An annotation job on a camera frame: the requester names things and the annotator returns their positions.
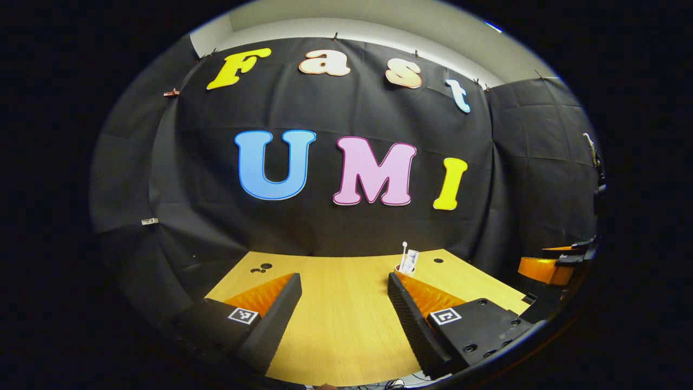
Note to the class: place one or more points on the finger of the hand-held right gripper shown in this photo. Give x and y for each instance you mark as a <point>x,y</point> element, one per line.
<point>544,270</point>
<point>560,249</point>

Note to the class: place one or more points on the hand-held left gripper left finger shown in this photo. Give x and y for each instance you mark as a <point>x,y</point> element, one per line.
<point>276,325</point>

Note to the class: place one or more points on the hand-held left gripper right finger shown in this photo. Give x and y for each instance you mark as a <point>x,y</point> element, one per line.
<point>409,325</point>

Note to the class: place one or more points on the beige cup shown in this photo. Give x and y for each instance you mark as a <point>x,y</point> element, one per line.
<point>405,271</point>

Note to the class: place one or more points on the white toothpaste tube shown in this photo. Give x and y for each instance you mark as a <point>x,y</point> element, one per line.
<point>411,260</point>

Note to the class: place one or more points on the white toothbrush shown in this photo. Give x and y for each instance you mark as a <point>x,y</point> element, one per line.
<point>404,252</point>

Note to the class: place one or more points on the wooden desktop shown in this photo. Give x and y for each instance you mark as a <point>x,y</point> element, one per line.
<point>346,325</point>

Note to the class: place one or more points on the black backdrop cloth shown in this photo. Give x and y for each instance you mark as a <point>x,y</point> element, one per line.
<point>346,103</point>

